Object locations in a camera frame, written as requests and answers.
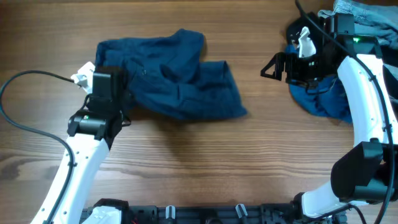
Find dark blue shorts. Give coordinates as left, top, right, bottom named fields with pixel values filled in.
left=95, top=29, right=247, bottom=120

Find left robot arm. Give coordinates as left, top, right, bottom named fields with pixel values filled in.
left=32, top=71, right=126, bottom=223

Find bright blue garment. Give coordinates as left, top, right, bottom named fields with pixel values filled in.
left=285, top=45, right=354, bottom=123

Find black garment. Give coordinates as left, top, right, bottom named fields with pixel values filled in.
left=286, top=12, right=397, bottom=100

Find light grey denim garment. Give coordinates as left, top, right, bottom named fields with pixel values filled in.
left=318, top=0, right=397, bottom=50

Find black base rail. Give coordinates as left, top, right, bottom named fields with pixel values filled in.
left=80, top=198, right=348, bottom=224

